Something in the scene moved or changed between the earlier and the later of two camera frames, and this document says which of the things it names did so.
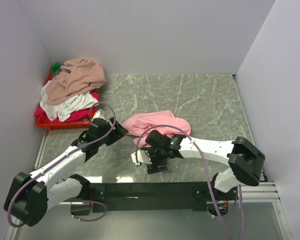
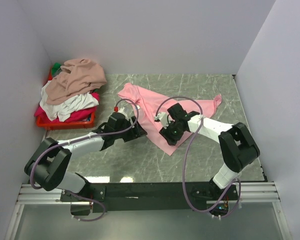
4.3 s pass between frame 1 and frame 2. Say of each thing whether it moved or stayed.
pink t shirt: moved
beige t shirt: stayed
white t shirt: stayed
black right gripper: moved
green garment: stayed
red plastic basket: stayed
